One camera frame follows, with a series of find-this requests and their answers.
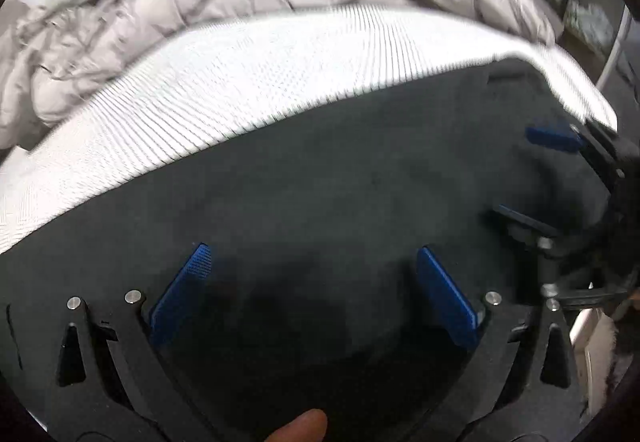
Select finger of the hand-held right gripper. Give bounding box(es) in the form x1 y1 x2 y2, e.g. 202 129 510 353
525 122 623 183
492 204 563 245

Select white pole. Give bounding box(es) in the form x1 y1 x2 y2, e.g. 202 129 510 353
595 4 633 93

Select black pants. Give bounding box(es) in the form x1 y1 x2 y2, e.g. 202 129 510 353
0 57 618 442

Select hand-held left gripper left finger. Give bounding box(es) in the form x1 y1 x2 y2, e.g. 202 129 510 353
45 243 221 442

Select person's left hand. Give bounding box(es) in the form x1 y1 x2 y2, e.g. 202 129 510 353
262 409 328 442

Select white patterned mattress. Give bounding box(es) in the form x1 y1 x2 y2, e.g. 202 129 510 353
0 4 618 255

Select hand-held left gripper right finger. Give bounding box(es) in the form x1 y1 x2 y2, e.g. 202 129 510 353
416 246 591 442

